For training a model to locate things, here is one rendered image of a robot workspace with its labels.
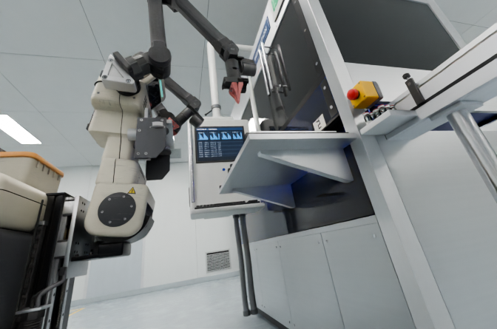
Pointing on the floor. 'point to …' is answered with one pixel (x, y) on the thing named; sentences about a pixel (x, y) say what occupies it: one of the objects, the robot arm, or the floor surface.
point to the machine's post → (373, 168)
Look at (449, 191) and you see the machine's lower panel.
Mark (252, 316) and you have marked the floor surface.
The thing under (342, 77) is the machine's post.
